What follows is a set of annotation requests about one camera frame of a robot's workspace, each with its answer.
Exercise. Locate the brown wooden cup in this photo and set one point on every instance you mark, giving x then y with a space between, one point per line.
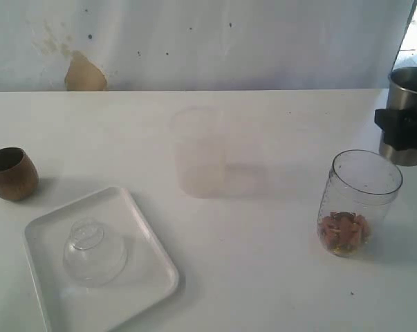
18 174

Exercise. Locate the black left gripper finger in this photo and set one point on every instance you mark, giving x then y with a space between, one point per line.
399 127

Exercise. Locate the clear plastic shaker cup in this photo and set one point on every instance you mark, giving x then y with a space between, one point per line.
362 182

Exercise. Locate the clear dome strainer lid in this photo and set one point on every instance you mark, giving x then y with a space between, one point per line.
94 253

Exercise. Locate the stainless steel tumbler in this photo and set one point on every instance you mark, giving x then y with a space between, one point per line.
402 95

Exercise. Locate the white rectangular tray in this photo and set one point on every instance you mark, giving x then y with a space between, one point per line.
149 275

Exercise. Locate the frosted translucent plastic cup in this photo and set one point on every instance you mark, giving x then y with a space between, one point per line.
198 138

